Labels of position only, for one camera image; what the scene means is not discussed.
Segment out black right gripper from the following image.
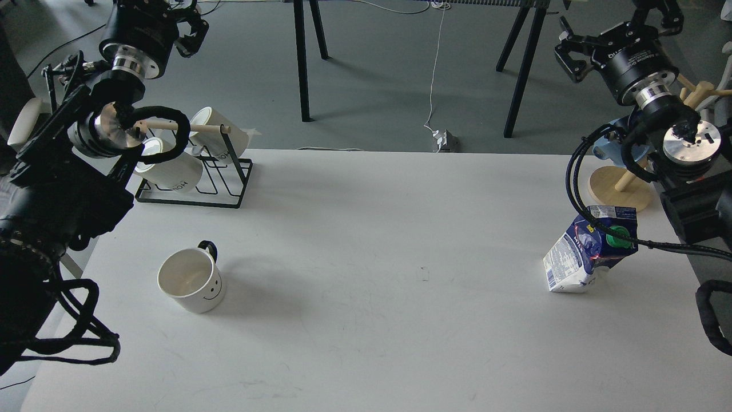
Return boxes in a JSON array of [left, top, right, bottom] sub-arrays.
[[554, 0, 685, 107]]

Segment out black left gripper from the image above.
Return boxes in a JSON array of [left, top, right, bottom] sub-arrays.
[[99, 1, 209, 79]]

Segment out blue white milk carton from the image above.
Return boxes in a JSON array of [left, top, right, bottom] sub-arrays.
[[542, 205, 638, 293]]

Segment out white smiley mug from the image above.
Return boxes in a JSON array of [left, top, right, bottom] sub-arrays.
[[157, 240, 226, 314]]

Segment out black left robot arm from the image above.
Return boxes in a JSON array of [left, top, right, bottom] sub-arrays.
[[2, 1, 209, 373]]

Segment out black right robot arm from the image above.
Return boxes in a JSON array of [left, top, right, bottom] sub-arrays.
[[555, 1, 730, 261]]

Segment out blue cup on tree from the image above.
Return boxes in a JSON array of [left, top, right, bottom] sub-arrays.
[[592, 131, 652, 168]]

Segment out black table legs right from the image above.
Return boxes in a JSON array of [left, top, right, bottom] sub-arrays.
[[496, 1, 551, 138]]

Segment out black table legs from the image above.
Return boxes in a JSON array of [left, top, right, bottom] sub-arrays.
[[496, 1, 551, 138], [292, 1, 329, 122]]

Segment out black table legs left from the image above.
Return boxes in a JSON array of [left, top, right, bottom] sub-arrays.
[[292, 1, 329, 122]]

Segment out white mug rear on rack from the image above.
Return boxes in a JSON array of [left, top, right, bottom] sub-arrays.
[[190, 106, 251, 164]]

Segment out white mug on rack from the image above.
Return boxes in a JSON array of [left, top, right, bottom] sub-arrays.
[[134, 152, 204, 193], [190, 106, 251, 164]]

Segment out white mug front on rack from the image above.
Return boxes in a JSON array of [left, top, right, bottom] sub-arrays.
[[134, 152, 204, 193]]

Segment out wooden mug tree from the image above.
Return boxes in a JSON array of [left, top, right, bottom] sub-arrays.
[[588, 65, 730, 211]]

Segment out grey power adapter on floor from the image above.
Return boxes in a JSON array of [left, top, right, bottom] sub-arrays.
[[432, 129, 460, 152]]

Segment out black wire mug rack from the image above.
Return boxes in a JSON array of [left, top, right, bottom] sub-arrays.
[[135, 125, 258, 208]]

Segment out white cable on floor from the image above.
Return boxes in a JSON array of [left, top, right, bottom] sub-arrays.
[[343, 0, 452, 135]]

